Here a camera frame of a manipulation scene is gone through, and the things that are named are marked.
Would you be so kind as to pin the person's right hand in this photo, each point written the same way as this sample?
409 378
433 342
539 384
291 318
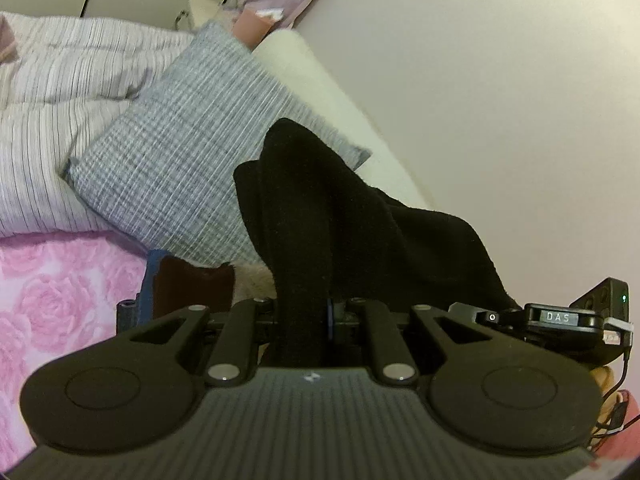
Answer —
605 385

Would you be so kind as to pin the black garment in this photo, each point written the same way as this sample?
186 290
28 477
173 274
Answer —
310 210

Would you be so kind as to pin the grey woven pillow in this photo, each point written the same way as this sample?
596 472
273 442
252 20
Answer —
190 150

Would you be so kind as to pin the brown garment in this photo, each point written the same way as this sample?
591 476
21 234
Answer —
192 285

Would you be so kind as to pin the dark blue garment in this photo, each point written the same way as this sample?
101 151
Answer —
147 290

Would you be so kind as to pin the pink box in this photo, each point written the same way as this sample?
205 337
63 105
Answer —
250 27

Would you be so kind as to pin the pink rose blanket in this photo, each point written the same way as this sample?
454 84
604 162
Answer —
50 300

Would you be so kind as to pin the cream fuzzy cloth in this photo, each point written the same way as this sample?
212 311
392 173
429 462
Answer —
252 282

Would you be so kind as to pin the cream headboard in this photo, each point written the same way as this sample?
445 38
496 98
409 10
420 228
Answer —
310 75

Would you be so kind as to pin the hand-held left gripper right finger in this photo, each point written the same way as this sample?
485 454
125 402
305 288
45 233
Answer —
331 320

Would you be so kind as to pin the striped quilt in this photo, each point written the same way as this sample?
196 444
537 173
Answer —
60 110

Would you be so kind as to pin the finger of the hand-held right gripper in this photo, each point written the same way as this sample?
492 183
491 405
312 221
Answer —
480 316

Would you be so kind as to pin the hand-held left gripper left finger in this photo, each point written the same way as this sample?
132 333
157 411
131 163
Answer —
265 310

